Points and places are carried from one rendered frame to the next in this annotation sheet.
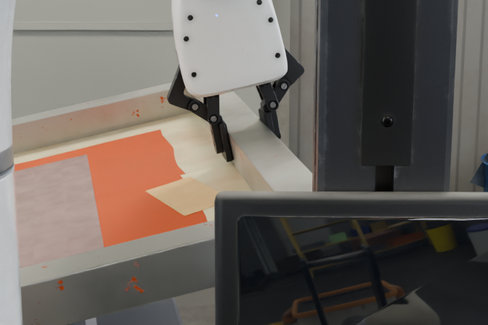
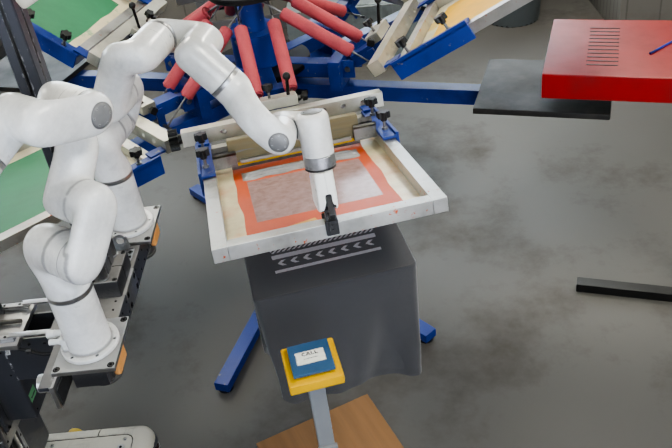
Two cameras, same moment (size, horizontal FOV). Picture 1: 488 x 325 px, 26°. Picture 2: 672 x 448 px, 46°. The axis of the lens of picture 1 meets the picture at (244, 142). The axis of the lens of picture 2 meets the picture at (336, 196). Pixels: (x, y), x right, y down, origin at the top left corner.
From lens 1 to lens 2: 2.12 m
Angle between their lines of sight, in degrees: 84
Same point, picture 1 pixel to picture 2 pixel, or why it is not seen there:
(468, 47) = not seen: outside the picture
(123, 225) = (281, 220)
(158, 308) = (383, 266)
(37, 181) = (354, 192)
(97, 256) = (215, 218)
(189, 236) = (214, 229)
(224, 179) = not seen: hidden behind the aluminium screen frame
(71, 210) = (309, 207)
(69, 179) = (349, 198)
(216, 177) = not seen: hidden behind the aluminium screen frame
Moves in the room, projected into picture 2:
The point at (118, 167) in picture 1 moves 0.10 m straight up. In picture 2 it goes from (353, 205) to (349, 173)
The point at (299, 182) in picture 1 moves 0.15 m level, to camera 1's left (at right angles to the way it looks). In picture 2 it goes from (242, 240) to (245, 204)
